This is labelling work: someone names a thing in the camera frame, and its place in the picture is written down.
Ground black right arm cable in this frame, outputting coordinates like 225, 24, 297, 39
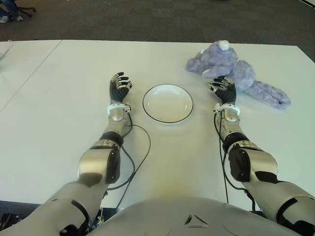
213, 110, 256, 212

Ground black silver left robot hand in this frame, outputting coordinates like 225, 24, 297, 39
108, 72, 133, 105

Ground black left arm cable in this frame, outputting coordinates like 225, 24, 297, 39
98, 104, 152, 222

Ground thin white cable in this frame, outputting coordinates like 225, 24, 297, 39
0, 39, 13, 62

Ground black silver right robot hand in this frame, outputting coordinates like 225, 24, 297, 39
207, 76, 237, 105

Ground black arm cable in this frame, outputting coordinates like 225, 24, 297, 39
213, 110, 256, 212
98, 104, 152, 222

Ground person in blue jeans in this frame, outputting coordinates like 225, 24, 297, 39
0, 0, 24, 24

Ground purple plush bunny doll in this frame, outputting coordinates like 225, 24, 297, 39
185, 40, 291, 113

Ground grey robot torso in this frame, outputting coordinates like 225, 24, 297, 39
87, 189, 303, 236

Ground black office chair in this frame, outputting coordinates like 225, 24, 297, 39
13, 0, 37, 18

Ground white plate with black rim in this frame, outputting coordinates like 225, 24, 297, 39
142, 84, 194, 123

